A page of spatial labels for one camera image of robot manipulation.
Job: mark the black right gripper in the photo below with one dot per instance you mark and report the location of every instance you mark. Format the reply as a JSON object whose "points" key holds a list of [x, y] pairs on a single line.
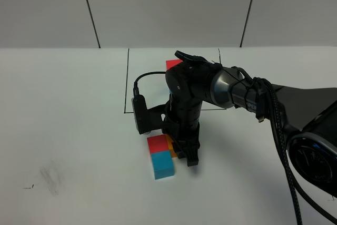
{"points": [[183, 127]]}

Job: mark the orange cube block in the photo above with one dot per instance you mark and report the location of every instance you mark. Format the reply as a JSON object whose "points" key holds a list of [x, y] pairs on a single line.
{"points": [[170, 146]]}

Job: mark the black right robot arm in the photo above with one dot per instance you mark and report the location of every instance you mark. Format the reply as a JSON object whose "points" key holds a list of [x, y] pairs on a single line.
{"points": [[303, 121]]}

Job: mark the template red cube block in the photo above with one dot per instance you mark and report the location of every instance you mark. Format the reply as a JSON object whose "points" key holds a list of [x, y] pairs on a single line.
{"points": [[172, 63]]}

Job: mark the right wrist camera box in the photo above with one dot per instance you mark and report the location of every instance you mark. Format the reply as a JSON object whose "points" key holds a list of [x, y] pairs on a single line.
{"points": [[146, 119]]}

